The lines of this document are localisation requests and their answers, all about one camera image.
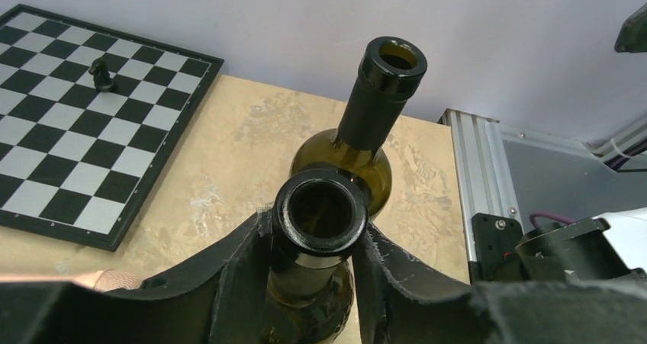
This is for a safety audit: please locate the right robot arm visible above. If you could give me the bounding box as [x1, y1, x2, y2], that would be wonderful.
[515, 207, 646, 282]

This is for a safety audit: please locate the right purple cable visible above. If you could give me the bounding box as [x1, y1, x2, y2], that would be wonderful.
[528, 211, 578, 229]

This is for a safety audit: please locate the dark green bottle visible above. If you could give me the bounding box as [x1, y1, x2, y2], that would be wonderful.
[259, 169, 369, 343]
[290, 36, 427, 217]

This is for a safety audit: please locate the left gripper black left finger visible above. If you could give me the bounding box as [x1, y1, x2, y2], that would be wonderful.
[1, 212, 271, 343]

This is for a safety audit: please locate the aluminium table frame rail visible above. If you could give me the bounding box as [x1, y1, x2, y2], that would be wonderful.
[441, 110, 646, 261]

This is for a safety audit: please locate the black chess piece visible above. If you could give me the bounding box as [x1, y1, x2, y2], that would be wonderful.
[89, 57, 116, 92]

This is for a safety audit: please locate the black white chessboard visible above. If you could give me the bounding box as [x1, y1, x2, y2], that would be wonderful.
[1, 5, 224, 251]

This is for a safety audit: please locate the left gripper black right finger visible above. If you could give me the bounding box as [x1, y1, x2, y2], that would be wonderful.
[352, 225, 646, 343]

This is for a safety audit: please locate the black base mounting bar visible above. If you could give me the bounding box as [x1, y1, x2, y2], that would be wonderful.
[468, 213, 528, 284]

